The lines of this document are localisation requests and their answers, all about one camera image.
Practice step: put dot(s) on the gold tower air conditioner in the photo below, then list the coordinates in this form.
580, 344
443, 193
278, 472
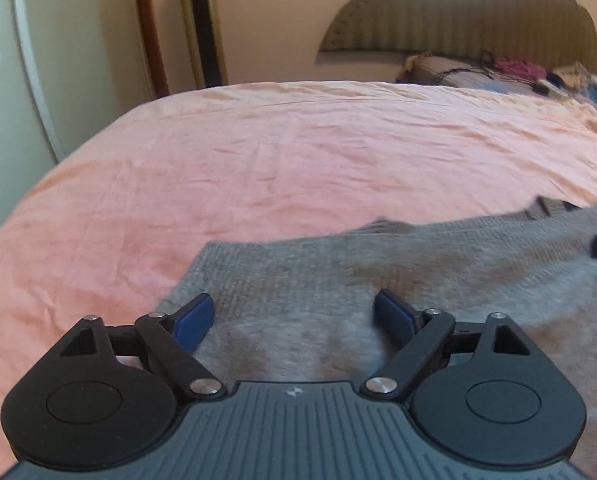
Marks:
203, 25

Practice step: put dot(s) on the grey sweater with navy sleeves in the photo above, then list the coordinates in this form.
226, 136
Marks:
428, 270

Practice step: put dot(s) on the brown wooden door frame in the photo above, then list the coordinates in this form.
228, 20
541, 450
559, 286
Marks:
151, 25

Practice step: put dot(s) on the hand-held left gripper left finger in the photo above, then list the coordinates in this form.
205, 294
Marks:
196, 321

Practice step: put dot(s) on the pile of crumpled clothes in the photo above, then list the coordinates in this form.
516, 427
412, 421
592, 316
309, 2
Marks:
578, 82

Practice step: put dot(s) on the pink bed sheet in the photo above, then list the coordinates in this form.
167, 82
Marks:
278, 160

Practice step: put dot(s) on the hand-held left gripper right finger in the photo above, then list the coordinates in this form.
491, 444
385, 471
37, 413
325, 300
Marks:
394, 316

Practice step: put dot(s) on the olive padded headboard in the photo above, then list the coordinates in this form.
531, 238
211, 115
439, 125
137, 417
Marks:
453, 10

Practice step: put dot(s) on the white sliding door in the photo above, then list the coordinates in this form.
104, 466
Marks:
78, 35

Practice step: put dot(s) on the magenta cloth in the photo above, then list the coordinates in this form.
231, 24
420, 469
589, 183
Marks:
518, 66

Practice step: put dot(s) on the striped grey pillow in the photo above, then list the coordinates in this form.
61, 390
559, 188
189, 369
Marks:
438, 69

